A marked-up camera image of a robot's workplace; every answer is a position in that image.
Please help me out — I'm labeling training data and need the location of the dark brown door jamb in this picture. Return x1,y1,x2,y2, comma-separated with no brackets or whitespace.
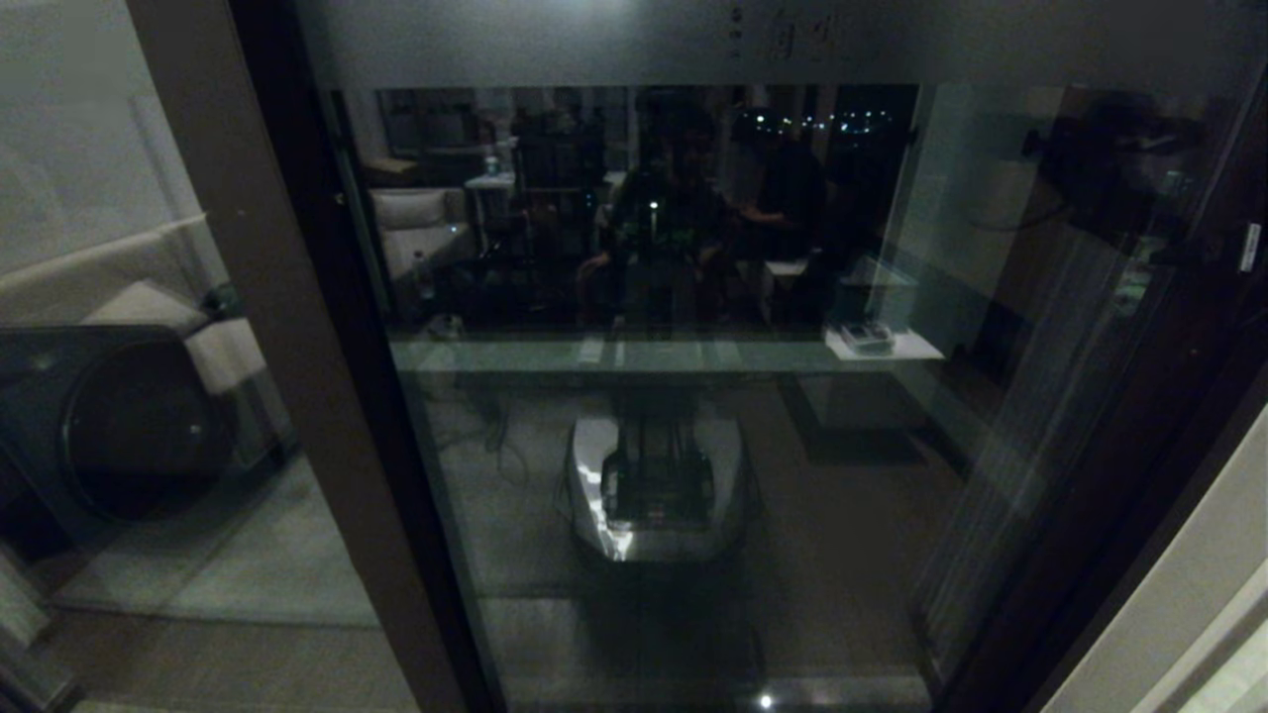
956,327,1268,713

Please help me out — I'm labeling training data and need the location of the fixed glass door panel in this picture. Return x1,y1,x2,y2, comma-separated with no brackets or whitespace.
0,0,508,713

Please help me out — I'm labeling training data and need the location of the dark green cloth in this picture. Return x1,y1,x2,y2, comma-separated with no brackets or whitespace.
201,279,247,320

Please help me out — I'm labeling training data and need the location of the sliding glass door brown frame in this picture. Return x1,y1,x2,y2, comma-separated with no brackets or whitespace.
287,0,1268,713

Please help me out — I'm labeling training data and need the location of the light grey sofa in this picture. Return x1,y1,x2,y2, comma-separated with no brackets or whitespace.
0,218,300,486

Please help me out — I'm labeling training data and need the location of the grey floor rug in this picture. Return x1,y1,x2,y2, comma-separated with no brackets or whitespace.
45,451,382,635

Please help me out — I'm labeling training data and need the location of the long grey stone sill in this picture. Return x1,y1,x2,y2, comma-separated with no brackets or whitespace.
458,327,886,348

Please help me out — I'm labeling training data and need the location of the light grey sofa cushion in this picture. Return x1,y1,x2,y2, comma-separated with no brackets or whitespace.
84,282,219,340

